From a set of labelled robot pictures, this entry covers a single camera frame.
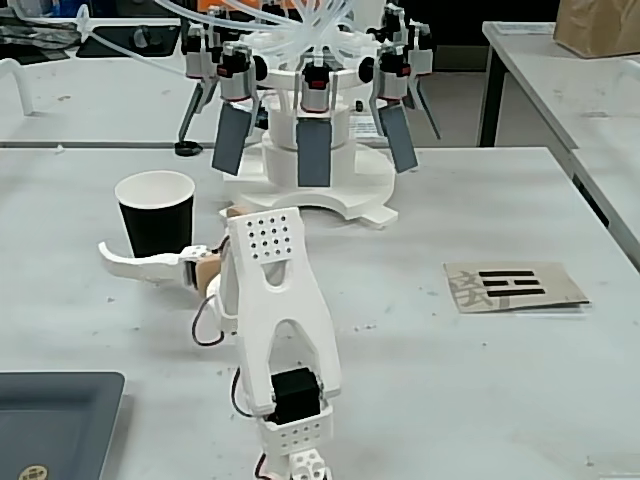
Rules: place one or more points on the small black cap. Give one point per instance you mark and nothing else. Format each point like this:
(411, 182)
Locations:
(186, 149)

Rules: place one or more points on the dark crumpled bag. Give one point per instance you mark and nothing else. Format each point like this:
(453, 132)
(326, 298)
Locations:
(30, 32)

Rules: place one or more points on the beige card with black bars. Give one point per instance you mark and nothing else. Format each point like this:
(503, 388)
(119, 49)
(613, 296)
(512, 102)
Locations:
(525, 285)

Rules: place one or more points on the white rear table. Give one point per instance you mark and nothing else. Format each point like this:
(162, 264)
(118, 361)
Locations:
(100, 100)

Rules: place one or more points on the orange object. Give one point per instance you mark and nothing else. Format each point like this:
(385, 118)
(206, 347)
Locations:
(210, 4)

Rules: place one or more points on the brown paper bag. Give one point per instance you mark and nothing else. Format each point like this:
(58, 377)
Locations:
(600, 25)

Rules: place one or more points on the black paper cup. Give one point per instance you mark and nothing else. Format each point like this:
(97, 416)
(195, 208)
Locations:
(157, 225)

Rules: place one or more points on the white carousel stand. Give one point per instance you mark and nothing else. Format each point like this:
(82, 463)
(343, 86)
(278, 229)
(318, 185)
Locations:
(275, 165)

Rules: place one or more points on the white side table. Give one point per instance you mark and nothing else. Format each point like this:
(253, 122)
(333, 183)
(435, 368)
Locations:
(550, 90)

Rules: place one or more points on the grey flat paddle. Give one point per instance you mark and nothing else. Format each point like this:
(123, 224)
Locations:
(315, 155)
(398, 140)
(425, 110)
(192, 114)
(231, 142)

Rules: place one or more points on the printed paper label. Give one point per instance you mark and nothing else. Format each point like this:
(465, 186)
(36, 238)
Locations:
(362, 127)

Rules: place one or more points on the white paper sheet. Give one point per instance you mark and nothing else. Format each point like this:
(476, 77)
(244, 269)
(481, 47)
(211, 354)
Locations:
(525, 28)

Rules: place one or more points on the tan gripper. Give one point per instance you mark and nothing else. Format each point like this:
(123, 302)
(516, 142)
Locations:
(161, 259)

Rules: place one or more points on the silver motor with red band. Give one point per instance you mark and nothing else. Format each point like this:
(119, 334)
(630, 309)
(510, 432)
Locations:
(316, 97)
(235, 80)
(392, 80)
(199, 60)
(422, 55)

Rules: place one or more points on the long clear tube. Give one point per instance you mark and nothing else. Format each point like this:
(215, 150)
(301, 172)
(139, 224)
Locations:
(84, 22)

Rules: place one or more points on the black round knob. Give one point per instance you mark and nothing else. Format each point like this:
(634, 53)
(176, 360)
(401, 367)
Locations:
(141, 37)

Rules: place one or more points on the dark grey plastic tray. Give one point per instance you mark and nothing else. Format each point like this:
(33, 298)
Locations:
(55, 425)

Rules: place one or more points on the round gold sticker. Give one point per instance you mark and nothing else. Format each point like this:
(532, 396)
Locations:
(33, 473)

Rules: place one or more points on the clear tube bundle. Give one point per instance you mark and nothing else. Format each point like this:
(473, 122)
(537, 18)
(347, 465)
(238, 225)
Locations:
(312, 35)

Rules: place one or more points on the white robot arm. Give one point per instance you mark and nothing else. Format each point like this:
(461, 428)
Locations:
(280, 305)

